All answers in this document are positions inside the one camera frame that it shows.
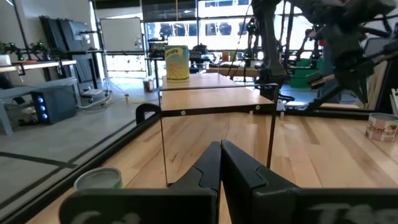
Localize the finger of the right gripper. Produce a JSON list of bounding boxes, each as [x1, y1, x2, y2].
[[337, 74, 358, 94], [351, 71, 373, 105]]

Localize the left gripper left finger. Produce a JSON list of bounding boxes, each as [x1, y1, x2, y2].
[[58, 141, 222, 224]]

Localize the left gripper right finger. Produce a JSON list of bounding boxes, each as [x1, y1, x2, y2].
[[220, 139, 398, 224]]

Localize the diced tomatoes can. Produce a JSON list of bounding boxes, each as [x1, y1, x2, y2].
[[365, 113, 398, 142]]

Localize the tall green oranges can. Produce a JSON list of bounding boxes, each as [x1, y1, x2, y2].
[[73, 167, 123, 191]]

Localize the green crate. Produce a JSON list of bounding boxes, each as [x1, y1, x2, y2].
[[290, 58, 324, 88]]

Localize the yellow carrots can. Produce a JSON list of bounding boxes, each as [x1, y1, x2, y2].
[[164, 45, 190, 82]]

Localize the computer tower blue lights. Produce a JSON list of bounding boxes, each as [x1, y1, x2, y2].
[[30, 88, 78, 125]]

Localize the whiteboard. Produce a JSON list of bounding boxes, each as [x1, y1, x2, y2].
[[99, 17, 144, 54]]

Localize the grey bench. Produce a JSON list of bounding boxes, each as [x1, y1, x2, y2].
[[0, 77, 79, 135]]

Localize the wooden top desk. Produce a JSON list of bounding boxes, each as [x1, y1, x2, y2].
[[0, 59, 78, 75]]

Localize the black panel stack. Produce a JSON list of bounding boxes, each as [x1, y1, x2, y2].
[[39, 15, 103, 91]]

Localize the wooden shelf black frame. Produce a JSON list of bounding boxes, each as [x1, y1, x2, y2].
[[157, 73, 280, 188]]

